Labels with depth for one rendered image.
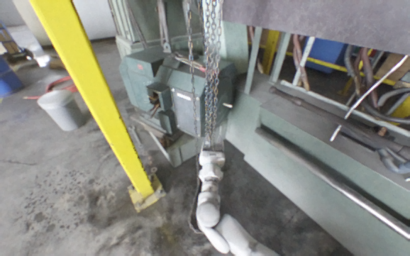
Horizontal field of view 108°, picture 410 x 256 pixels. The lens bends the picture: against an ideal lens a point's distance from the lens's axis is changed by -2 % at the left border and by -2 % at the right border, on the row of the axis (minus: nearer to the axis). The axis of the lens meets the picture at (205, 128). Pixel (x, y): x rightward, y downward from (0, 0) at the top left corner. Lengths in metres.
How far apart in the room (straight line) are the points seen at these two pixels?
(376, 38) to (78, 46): 1.05
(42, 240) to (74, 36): 1.29
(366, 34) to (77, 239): 1.84
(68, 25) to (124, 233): 1.15
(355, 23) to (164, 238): 1.45
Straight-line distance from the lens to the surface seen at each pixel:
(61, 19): 0.70
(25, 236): 1.70
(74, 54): 0.72
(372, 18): 0.90
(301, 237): 1.37
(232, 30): 1.47
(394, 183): 1.04
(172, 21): 1.77
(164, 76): 1.02
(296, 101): 0.98
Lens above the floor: 1.19
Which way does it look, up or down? 41 degrees down
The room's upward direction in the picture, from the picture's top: straight up
